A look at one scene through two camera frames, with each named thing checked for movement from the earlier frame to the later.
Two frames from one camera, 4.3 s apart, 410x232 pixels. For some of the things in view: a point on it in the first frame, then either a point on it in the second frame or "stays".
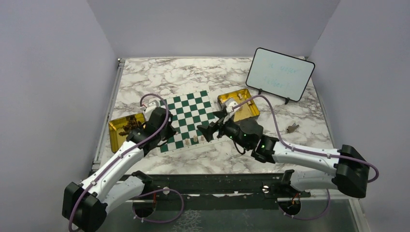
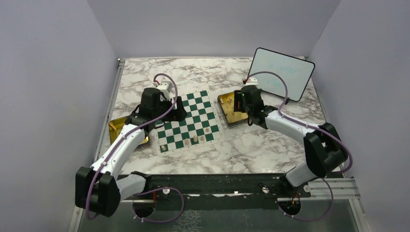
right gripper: (208, 130) to (238, 99)
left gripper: (171, 131) to (178, 114)
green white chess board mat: (189, 110) stays
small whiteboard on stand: (282, 75) stays
